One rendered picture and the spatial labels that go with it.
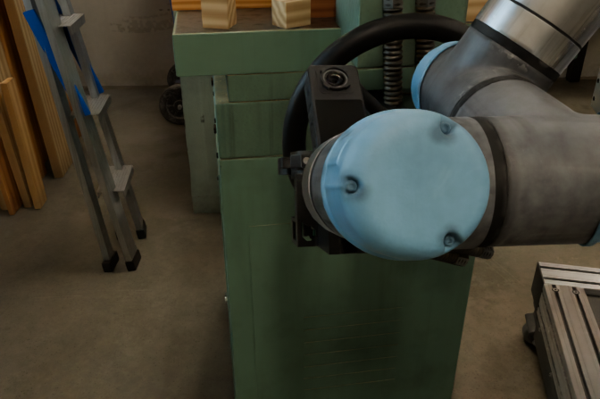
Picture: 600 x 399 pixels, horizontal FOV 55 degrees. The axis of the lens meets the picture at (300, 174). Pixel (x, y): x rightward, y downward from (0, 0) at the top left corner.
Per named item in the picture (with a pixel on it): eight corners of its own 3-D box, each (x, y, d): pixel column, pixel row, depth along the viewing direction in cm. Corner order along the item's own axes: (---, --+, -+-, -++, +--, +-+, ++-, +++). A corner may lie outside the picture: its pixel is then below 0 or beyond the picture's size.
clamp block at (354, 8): (353, 69, 72) (355, -5, 68) (331, 42, 84) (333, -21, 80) (463, 64, 74) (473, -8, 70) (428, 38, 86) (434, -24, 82)
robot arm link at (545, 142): (591, 76, 39) (434, 77, 37) (716, 144, 29) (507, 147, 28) (563, 178, 42) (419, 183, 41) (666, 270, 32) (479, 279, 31)
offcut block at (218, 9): (237, 23, 82) (235, -7, 80) (229, 29, 79) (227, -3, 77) (212, 22, 83) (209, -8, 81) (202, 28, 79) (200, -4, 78)
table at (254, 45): (170, 101, 71) (165, 53, 68) (179, 40, 97) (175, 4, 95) (619, 78, 79) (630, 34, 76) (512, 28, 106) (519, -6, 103)
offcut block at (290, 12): (295, 20, 84) (295, -5, 82) (311, 24, 81) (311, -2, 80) (271, 25, 81) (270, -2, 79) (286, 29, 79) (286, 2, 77)
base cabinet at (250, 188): (237, 472, 118) (213, 162, 85) (226, 293, 169) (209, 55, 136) (446, 443, 124) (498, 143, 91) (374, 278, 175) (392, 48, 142)
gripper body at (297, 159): (287, 240, 53) (302, 256, 41) (285, 148, 54) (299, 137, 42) (368, 237, 54) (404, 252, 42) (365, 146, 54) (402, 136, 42)
